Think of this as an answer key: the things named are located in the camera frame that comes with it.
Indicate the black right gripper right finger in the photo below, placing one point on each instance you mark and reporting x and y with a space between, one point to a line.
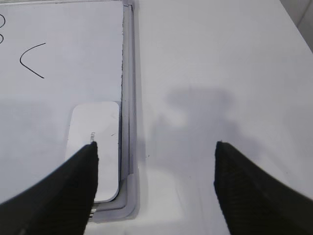
255 203

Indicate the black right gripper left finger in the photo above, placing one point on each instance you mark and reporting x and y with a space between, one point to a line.
60 204

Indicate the white rectangular board eraser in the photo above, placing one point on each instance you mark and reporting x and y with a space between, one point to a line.
98 122

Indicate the white board with silver frame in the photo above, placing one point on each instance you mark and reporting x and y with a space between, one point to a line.
55 55

